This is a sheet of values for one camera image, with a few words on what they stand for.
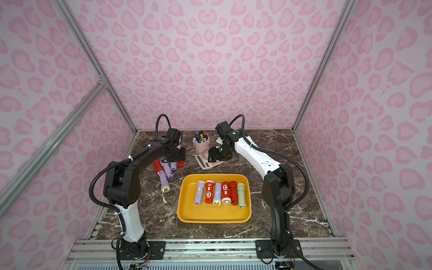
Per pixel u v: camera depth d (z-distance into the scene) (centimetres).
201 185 90
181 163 92
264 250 73
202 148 103
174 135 78
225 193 86
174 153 83
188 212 84
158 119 78
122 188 51
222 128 70
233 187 89
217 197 85
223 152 74
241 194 86
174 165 98
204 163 100
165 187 90
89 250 75
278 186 49
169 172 96
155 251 73
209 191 87
